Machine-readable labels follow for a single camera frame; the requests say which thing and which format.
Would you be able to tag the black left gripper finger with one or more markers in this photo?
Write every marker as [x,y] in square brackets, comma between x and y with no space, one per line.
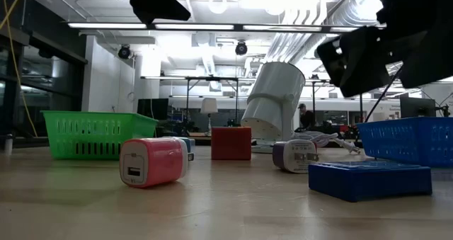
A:
[163,11]

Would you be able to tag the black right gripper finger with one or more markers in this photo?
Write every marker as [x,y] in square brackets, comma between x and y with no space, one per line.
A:
[331,61]
[364,63]

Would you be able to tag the purple and white charger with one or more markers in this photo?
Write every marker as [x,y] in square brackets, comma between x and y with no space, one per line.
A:
[293,156]

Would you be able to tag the dark blue adapter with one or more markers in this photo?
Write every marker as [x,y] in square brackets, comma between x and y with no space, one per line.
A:
[368,183]

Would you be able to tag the narrow red charger block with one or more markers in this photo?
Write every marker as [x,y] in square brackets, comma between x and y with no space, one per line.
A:
[230,142]

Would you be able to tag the cyan and white charger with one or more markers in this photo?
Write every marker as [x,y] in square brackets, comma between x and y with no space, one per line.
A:
[190,144]

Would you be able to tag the pink and white charger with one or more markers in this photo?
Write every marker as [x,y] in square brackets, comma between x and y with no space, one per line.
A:
[159,160]

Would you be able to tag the black monitor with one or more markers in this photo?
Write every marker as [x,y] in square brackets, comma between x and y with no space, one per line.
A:
[417,105]
[153,108]

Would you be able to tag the LED light strip bar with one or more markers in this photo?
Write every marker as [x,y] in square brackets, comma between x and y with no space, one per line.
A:
[106,25]

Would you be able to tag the person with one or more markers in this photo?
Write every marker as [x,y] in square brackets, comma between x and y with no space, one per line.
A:
[306,118]

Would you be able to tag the white spot lamp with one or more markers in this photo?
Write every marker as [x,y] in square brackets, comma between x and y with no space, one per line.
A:
[272,91]

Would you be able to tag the blue plastic basket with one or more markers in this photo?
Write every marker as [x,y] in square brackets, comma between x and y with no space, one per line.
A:
[407,141]

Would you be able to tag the white shade table lamp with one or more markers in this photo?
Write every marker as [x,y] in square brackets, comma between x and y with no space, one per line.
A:
[209,105]

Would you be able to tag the green plastic basket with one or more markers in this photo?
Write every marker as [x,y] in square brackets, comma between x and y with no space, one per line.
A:
[88,134]

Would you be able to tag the silver ventilation duct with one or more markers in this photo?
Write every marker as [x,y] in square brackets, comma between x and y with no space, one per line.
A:
[339,10]

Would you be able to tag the black ceiling camera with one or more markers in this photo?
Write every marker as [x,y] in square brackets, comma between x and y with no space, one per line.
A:
[124,51]
[241,49]

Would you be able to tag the black metal frame stand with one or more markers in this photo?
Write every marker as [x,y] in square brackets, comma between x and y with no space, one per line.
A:
[212,78]

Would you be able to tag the black aluminium table frame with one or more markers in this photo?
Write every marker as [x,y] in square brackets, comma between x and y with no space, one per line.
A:
[201,141]

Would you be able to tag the white cylinder post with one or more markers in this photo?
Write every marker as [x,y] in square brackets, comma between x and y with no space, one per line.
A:
[8,144]

